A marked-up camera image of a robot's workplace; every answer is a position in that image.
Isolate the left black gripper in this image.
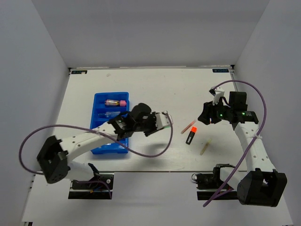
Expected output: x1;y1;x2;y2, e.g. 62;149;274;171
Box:
134;111;164;136

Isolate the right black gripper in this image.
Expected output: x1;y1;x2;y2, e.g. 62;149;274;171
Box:
198;97;233;125

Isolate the pink cap crayon tube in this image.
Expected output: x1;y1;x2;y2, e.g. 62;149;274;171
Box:
104;99;127;107

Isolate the clear spray bottle blue cap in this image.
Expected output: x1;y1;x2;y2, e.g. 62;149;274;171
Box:
97;111;120;118

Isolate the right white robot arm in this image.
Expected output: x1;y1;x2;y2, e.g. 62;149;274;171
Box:
192;89;287;207

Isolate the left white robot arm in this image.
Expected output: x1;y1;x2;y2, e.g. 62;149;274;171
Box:
37;103;170;184

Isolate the slim pink highlighter pen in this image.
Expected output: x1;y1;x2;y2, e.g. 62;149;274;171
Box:
181;120;196;134

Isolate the orange cap black highlighter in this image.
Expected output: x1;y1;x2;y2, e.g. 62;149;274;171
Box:
185;127;197;145

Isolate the blue compartment tray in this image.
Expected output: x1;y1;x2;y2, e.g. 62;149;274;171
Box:
90;92;129;154

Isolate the right table corner label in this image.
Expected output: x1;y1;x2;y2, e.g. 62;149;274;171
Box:
212;68;229;73

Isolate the table corner label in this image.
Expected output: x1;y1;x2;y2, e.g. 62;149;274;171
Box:
71;70;87;74
212;68;229;73

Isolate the left table corner label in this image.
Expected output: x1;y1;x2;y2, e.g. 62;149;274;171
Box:
71;70;87;74

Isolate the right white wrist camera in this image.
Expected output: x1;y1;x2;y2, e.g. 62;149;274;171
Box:
209;87;225;105

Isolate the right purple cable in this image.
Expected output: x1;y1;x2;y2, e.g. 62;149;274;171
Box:
202;80;267;208

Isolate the purple cable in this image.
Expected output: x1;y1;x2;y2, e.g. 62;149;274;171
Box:
18;111;174;200
202;80;267;208

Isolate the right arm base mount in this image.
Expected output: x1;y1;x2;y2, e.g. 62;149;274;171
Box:
191;173;238;201

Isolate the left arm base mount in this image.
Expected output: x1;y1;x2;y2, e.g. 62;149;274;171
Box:
68;173;114;200

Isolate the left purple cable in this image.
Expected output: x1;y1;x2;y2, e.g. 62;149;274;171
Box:
18;111;174;200

